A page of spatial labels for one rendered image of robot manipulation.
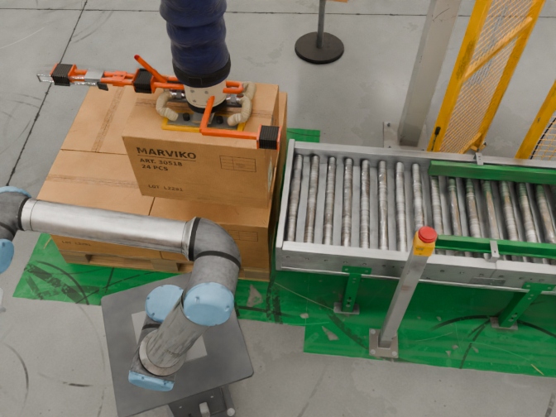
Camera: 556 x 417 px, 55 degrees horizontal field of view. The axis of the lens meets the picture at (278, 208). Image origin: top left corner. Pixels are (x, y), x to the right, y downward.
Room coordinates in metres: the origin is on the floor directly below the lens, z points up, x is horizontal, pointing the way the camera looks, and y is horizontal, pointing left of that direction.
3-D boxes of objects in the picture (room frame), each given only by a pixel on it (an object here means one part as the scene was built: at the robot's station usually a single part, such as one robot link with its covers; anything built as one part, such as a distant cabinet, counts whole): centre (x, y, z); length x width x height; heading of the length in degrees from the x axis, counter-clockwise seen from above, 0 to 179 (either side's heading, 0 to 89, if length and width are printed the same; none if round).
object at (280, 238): (1.66, -0.04, 0.58); 0.70 x 0.03 x 0.06; 174
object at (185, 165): (1.69, 0.32, 0.92); 0.60 x 0.40 x 0.40; 82
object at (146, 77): (1.72, 0.54, 1.24); 0.10 x 0.08 x 0.06; 173
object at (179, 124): (1.60, 0.31, 1.14); 0.34 x 0.10 x 0.05; 83
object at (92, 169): (2.03, 0.59, 0.34); 1.20 x 1.00 x 0.40; 84
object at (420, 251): (1.11, -0.56, 0.50); 0.07 x 0.07 x 1.00; 84
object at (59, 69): (1.78, 0.89, 1.24); 0.08 x 0.07 x 0.05; 83
